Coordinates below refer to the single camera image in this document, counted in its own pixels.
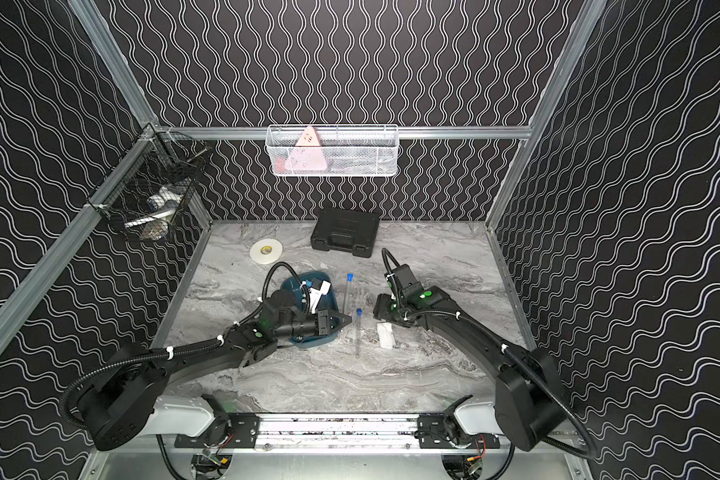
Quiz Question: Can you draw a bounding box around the white wipe cloth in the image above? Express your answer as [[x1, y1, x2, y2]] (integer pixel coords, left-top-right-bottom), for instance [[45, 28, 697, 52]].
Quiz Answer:
[[377, 323, 396, 350]]

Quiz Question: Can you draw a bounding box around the clear test tube blue cap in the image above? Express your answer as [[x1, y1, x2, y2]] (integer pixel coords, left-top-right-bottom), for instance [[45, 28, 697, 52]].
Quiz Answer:
[[354, 308, 363, 359], [342, 273, 354, 316]]

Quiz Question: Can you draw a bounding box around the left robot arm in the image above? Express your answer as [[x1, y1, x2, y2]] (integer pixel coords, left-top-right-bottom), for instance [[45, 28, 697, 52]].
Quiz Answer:
[[60, 262, 352, 451]]

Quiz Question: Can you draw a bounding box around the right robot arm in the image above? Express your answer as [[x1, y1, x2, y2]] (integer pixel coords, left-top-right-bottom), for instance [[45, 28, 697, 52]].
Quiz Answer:
[[373, 248, 597, 460]]

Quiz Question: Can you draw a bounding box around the teal plastic tray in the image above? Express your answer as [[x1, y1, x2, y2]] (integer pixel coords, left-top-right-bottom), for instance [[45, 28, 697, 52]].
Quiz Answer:
[[289, 271, 338, 349]]

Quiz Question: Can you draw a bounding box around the white tape roll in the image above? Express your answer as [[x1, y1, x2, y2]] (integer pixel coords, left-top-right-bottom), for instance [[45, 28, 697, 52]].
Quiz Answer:
[[249, 238, 284, 265]]

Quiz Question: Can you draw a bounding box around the black plastic tool case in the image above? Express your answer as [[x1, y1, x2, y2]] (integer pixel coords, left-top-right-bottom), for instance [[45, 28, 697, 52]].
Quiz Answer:
[[310, 208, 381, 258]]

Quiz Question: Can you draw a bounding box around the pink triangular card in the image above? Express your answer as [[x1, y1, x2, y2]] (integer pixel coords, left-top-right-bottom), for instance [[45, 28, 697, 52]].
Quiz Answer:
[[284, 125, 328, 174]]

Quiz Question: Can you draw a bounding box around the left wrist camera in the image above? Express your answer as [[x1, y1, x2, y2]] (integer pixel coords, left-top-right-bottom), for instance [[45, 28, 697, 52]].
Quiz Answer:
[[309, 280, 331, 314]]

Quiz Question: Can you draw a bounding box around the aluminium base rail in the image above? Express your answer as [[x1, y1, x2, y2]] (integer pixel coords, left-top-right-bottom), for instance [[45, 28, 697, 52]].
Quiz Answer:
[[95, 411, 583, 455]]

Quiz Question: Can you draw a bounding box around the white wire basket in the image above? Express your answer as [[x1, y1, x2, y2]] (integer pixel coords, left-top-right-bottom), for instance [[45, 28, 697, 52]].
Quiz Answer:
[[265, 124, 400, 177]]

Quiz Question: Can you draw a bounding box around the black wire basket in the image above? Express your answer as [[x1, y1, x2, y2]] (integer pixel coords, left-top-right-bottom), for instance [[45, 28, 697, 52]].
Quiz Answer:
[[91, 127, 212, 243]]

